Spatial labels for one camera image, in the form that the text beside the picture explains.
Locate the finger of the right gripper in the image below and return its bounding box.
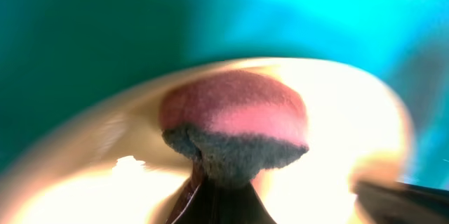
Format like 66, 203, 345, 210
354, 181, 448, 224

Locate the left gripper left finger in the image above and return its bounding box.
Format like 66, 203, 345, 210
164, 167, 225, 224

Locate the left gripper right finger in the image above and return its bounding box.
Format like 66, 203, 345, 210
220, 183, 276, 224

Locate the yellow-green plate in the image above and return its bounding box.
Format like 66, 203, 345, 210
1, 58, 414, 223

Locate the teal plastic tray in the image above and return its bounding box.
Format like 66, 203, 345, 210
1, 0, 448, 187

